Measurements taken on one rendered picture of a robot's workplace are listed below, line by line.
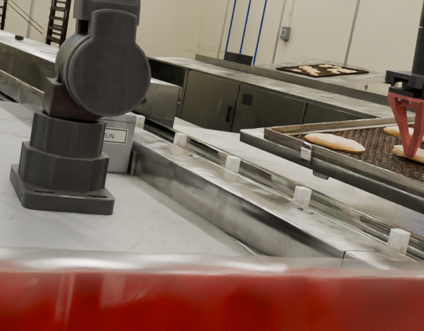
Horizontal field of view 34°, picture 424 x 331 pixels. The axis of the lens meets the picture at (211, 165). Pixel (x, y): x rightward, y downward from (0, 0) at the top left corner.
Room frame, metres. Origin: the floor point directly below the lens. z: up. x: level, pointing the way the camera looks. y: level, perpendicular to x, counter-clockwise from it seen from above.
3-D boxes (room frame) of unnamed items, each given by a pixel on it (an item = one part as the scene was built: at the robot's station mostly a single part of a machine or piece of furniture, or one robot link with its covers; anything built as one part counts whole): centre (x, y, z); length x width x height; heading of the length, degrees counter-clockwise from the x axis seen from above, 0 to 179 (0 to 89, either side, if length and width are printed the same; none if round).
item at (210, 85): (4.93, -0.60, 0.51); 3.00 x 1.26 x 1.03; 32
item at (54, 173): (0.68, 0.15, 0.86); 0.12 x 0.09 x 0.08; 24
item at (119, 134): (0.86, 0.15, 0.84); 0.08 x 0.08 x 0.11; 32
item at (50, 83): (0.70, 0.13, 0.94); 0.09 x 0.05 x 0.10; 112
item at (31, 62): (1.64, 0.48, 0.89); 1.25 x 0.18 x 0.09; 32
